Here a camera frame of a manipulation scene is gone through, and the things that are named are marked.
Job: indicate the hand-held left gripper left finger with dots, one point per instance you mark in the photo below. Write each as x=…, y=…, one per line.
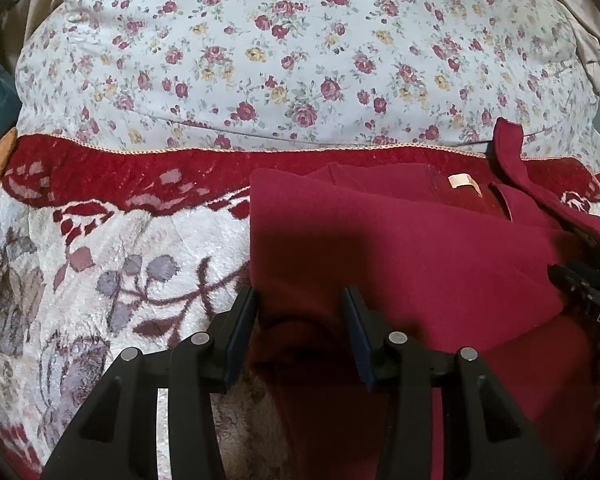
x=242, y=340

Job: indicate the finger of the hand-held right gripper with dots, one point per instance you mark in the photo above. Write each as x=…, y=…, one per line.
x=575, y=277

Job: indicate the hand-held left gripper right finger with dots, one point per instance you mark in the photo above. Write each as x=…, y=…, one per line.
x=362, y=350

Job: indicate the dark red garment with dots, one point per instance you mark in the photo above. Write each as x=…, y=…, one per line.
x=405, y=250

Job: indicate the red and white floral blanket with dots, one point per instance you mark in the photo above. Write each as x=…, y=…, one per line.
x=130, y=240

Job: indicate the beige cloth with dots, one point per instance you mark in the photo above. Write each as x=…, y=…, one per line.
x=580, y=25

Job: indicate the floral white pillow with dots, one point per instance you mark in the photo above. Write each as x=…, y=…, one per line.
x=280, y=60

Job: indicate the beige curtain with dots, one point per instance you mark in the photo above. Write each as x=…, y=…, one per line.
x=30, y=0

